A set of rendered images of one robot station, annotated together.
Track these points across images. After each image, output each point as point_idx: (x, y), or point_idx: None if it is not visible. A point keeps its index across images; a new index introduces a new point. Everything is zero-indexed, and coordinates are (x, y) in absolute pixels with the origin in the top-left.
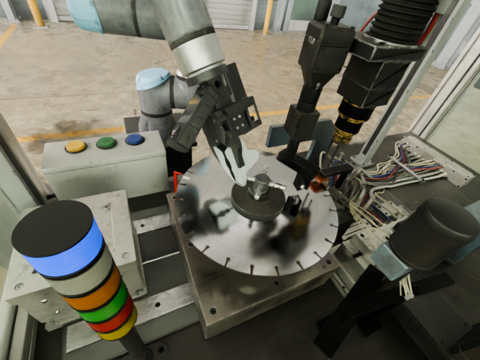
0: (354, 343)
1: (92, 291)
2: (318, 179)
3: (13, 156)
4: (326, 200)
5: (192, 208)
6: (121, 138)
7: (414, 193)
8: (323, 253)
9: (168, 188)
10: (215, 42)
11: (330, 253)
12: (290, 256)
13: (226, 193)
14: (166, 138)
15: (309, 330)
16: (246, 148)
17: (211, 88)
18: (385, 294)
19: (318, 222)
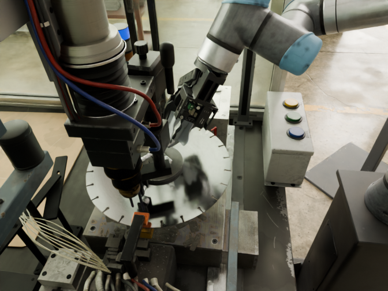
0: (51, 246)
1: None
2: (137, 212)
3: (250, 65)
4: (118, 212)
5: (175, 127)
6: (299, 126)
7: None
8: (87, 175)
9: (265, 183)
10: (205, 45)
11: (101, 259)
12: None
13: (175, 148)
14: (366, 206)
15: (83, 222)
16: (173, 123)
17: (194, 70)
18: (37, 200)
19: (106, 189)
